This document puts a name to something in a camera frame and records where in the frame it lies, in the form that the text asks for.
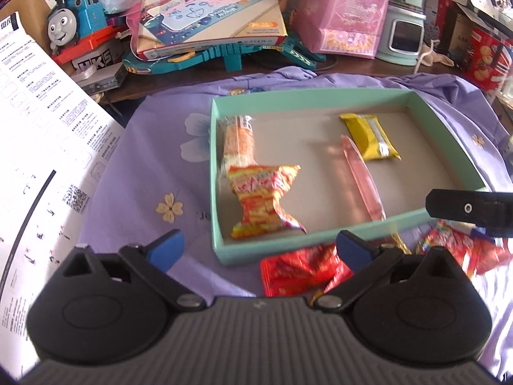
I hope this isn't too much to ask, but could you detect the red crinkled snack packet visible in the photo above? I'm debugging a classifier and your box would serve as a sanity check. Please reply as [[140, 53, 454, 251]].
[[260, 244, 355, 298]]

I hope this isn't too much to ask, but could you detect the yellow wafer packet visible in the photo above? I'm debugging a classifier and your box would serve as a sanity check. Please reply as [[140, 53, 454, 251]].
[[340, 112, 402, 162]]

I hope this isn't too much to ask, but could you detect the red biscuit tin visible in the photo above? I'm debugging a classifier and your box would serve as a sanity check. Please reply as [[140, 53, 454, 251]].
[[461, 28, 513, 93]]

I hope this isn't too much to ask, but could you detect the cream toy figure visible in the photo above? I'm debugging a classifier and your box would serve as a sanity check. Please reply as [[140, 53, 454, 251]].
[[415, 40, 455, 73]]

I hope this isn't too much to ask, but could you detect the black white lettered box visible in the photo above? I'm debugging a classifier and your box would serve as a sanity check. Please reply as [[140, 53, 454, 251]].
[[72, 42, 125, 75]]

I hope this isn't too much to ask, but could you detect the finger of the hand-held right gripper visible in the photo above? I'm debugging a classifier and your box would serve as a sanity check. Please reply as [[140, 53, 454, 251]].
[[425, 188, 513, 238]]

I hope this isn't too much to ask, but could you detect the brown cardboard box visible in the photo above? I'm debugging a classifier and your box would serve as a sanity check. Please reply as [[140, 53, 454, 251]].
[[0, 0, 77, 77]]

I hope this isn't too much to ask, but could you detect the red rainbow candy packet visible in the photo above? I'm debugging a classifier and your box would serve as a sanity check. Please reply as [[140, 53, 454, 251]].
[[415, 220, 511, 279]]

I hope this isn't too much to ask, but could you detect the pink translucent stick packet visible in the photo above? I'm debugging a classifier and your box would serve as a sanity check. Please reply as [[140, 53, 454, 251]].
[[341, 134, 387, 222]]

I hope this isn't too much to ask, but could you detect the purple floral cloth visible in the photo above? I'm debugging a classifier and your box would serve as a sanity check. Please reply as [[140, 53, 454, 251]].
[[78, 66, 513, 381]]

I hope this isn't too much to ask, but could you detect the orange yellow chip packet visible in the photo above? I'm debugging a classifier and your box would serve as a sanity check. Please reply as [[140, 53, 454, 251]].
[[228, 164, 308, 240]]

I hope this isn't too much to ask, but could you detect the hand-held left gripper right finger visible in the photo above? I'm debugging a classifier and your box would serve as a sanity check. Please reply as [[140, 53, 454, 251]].
[[309, 229, 471, 313]]

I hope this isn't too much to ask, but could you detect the mint green appliance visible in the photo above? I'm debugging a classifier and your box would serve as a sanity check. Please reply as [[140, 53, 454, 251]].
[[377, 0, 429, 67]]

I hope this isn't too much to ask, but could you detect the teal toy track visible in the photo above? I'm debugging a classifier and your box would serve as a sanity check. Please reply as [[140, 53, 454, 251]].
[[122, 34, 327, 76]]

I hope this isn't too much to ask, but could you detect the white printed instruction sheet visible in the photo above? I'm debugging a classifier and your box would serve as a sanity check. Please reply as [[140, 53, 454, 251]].
[[0, 10, 126, 381]]

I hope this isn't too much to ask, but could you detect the pink gift bag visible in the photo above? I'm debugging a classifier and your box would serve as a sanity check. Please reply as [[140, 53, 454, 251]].
[[290, 0, 393, 60]]

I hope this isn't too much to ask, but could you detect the blue toy train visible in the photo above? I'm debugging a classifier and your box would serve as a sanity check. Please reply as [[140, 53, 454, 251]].
[[47, 0, 129, 65]]

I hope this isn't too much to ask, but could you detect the drawing mat toy box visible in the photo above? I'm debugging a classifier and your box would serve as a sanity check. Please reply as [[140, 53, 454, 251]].
[[132, 0, 289, 61]]

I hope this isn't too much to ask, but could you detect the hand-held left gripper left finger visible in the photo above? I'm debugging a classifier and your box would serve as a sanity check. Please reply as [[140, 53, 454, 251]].
[[52, 229, 207, 313]]

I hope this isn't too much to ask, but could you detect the mint green cardboard box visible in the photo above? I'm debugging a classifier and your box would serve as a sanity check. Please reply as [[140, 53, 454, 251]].
[[209, 90, 492, 267]]

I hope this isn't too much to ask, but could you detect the clear-wrapped orange cracker packet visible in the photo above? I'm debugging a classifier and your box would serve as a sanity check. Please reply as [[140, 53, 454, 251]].
[[218, 114, 257, 177]]

